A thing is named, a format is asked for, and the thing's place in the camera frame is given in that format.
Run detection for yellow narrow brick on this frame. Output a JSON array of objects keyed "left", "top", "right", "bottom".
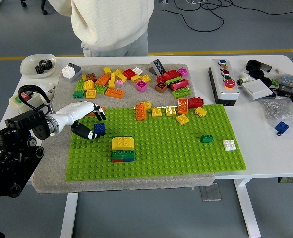
[{"left": 108, "top": 73, "right": 117, "bottom": 89}]

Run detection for lime flat brick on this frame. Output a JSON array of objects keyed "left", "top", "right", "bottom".
[{"left": 165, "top": 76, "right": 183, "bottom": 85}]

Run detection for grey patterned sloped brick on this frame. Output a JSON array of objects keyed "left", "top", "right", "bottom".
[{"left": 149, "top": 59, "right": 167, "bottom": 76}]

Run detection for grey button control box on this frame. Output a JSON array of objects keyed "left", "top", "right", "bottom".
[{"left": 208, "top": 59, "right": 240, "bottom": 106}]

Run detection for blue square brick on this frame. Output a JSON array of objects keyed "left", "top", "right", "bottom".
[
  {"left": 274, "top": 121, "right": 290, "bottom": 133},
  {"left": 93, "top": 123, "right": 106, "bottom": 136}
]

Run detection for red square brick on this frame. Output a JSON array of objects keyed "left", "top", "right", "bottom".
[{"left": 123, "top": 68, "right": 136, "bottom": 80}]

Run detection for black power adapter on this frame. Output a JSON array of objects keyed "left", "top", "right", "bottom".
[{"left": 276, "top": 84, "right": 293, "bottom": 102}]

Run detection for lime long brick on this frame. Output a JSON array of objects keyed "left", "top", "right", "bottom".
[
  {"left": 75, "top": 80, "right": 86, "bottom": 93},
  {"left": 172, "top": 87, "right": 193, "bottom": 99}
]

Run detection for grey-brown mat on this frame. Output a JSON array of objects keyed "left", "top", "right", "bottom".
[{"left": 32, "top": 63, "right": 216, "bottom": 194}]

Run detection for black floor cable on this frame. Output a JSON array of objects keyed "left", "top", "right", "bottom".
[{"left": 161, "top": 0, "right": 293, "bottom": 33}]

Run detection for white switch plate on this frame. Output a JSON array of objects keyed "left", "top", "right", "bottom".
[{"left": 241, "top": 79, "right": 274, "bottom": 100}]

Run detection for yellow curved brick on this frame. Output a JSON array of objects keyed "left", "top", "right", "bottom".
[{"left": 111, "top": 136, "right": 136, "bottom": 151}]

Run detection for white table leg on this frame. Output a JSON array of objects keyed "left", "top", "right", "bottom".
[
  {"left": 234, "top": 178, "right": 262, "bottom": 238},
  {"left": 60, "top": 192, "right": 79, "bottom": 238}
]

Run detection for large red brick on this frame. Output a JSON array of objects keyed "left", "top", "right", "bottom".
[{"left": 156, "top": 70, "right": 180, "bottom": 84}]

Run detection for person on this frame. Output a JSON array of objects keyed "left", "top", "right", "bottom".
[{"left": 47, "top": 0, "right": 155, "bottom": 57}]

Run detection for green studded baseplate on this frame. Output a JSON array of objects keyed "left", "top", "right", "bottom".
[{"left": 65, "top": 104, "right": 247, "bottom": 181}]

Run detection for white square brick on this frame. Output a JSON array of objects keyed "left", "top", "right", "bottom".
[
  {"left": 222, "top": 139, "right": 236, "bottom": 151},
  {"left": 61, "top": 64, "right": 75, "bottom": 79}
]

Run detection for white bowl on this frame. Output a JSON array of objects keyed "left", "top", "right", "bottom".
[{"left": 19, "top": 53, "right": 57, "bottom": 79}]

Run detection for black office chair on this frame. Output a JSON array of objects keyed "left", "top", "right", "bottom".
[{"left": 19, "top": 0, "right": 49, "bottom": 16}]

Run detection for magenta square brick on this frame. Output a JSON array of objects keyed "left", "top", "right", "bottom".
[{"left": 135, "top": 80, "right": 149, "bottom": 92}]

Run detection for orange long brick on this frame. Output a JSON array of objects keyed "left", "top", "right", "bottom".
[
  {"left": 177, "top": 98, "right": 189, "bottom": 115},
  {"left": 88, "top": 106, "right": 105, "bottom": 117},
  {"left": 104, "top": 87, "right": 125, "bottom": 99},
  {"left": 135, "top": 101, "right": 147, "bottom": 121}
]

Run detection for brown square brick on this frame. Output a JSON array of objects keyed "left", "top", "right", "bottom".
[{"left": 155, "top": 81, "right": 168, "bottom": 94}]

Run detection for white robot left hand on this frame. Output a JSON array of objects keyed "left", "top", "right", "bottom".
[{"left": 52, "top": 101, "right": 107, "bottom": 140}]

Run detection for beige switch box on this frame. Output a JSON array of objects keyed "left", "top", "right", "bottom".
[{"left": 9, "top": 90, "right": 47, "bottom": 115}]

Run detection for grey black block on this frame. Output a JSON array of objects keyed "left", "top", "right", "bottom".
[{"left": 260, "top": 61, "right": 273, "bottom": 73}]

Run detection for red long brick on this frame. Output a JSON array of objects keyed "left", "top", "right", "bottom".
[{"left": 169, "top": 79, "right": 189, "bottom": 91}]

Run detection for clear bag of screws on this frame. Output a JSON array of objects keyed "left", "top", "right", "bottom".
[{"left": 259, "top": 98, "right": 293, "bottom": 124}]

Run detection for white pipe fitting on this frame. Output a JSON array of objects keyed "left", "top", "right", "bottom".
[{"left": 236, "top": 71, "right": 256, "bottom": 86}]

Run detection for white plastic tube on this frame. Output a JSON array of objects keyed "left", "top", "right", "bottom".
[{"left": 41, "top": 83, "right": 57, "bottom": 100}]

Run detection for clear bag of parts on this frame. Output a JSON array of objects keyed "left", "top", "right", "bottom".
[{"left": 272, "top": 73, "right": 293, "bottom": 90}]

